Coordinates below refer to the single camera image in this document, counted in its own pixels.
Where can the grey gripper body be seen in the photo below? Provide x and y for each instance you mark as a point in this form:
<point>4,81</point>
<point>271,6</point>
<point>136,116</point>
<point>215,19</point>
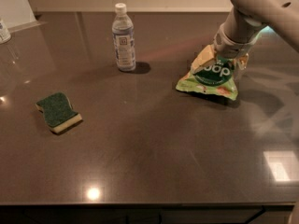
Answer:
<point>231,48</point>

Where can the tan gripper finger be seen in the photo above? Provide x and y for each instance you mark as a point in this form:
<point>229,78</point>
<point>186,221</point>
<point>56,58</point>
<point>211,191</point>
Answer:
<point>242,62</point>
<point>204,59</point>

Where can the green rice chip bag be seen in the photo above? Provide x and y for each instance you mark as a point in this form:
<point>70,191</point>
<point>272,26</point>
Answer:
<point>217,79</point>

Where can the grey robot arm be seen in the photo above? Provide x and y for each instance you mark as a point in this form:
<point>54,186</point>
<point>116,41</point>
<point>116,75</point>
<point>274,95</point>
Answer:
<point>239,33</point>

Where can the green yellow sponge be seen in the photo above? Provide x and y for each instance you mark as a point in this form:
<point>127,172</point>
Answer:
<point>58,112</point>

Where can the clear plastic water bottle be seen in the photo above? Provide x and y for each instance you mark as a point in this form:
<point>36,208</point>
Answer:
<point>123,36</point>

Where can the white slanted board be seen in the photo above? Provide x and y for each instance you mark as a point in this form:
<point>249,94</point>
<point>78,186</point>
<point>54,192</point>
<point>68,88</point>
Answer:
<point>17,14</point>

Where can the white container at left edge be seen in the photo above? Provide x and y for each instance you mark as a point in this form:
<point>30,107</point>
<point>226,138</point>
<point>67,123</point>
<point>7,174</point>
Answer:
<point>5,35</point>

